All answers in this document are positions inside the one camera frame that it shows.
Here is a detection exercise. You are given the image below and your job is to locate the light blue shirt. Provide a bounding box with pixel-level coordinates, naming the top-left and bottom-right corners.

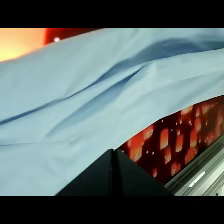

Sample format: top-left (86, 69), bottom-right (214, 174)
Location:
top-left (0, 27), bottom-right (224, 197)

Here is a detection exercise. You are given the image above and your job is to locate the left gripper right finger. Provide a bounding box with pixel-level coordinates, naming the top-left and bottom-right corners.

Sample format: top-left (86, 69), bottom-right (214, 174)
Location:
top-left (114, 148), bottom-right (173, 197)

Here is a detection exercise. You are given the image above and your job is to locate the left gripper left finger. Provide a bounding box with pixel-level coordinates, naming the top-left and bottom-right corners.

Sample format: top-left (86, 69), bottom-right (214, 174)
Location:
top-left (56, 148), bottom-right (116, 197)

